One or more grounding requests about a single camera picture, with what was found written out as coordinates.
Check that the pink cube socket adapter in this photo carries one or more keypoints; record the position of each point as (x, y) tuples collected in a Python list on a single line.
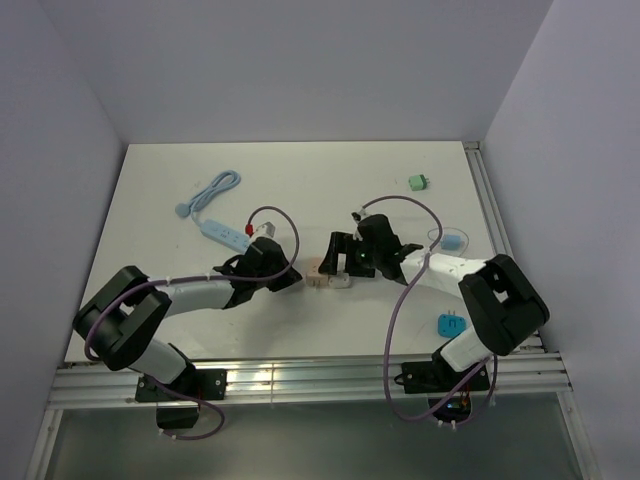
[(313, 277)]

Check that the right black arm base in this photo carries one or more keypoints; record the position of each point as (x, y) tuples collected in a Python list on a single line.
[(423, 378)]

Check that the light blue power strip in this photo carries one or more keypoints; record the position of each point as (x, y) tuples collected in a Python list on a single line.
[(225, 235)]

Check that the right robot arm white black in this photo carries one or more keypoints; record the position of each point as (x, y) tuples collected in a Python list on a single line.
[(413, 265)]

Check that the aluminium right rail frame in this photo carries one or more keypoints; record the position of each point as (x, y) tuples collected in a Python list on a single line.
[(500, 240)]

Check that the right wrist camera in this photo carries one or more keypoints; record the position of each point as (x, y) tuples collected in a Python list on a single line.
[(357, 217)]

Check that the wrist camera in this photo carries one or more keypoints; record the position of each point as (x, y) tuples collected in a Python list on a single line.
[(266, 229), (357, 217)]

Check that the aluminium rail frame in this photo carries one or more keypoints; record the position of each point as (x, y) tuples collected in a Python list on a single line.
[(326, 379), (500, 240)]

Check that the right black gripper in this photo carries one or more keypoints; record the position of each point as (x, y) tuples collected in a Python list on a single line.
[(343, 242)]

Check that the blue plug adapter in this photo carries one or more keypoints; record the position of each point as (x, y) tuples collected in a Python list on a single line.
[(450, 324)]

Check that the light blue charger with cable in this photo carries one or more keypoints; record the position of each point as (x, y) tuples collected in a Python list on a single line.
[(454, 240)]

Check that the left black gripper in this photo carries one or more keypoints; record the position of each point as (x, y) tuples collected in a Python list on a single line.
[(285, 280)]

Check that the green plug adapter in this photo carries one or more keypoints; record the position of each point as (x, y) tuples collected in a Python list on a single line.
[(418, 182)]

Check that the aluminium front rail frame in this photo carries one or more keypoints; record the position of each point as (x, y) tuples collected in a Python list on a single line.
[(326, 379)]

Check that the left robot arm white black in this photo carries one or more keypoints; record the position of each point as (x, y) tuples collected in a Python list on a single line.
[(120, 321)]

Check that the white plug adapter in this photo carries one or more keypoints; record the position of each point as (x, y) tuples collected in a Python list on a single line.
[(340, 281)]

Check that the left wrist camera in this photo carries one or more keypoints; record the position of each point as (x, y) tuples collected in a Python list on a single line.
[(266, 229)]

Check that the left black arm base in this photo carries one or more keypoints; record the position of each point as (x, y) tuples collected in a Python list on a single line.
[(180, 387)]

